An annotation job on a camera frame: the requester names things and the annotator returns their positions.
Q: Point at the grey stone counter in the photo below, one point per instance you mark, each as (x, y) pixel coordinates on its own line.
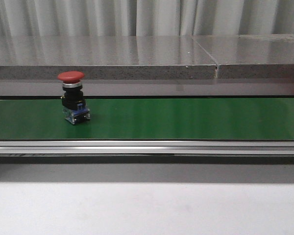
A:
(223, 65)

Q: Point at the red mushroom push button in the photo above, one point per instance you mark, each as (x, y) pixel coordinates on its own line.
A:
(74, 104)

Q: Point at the aluminium conveyor frame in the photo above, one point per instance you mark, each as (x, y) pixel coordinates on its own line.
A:
(111, 151)

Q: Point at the grey curtain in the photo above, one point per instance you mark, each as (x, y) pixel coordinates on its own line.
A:
(145, 17)

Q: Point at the green conveyor belt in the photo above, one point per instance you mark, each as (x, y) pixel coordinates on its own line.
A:
(152, 118)

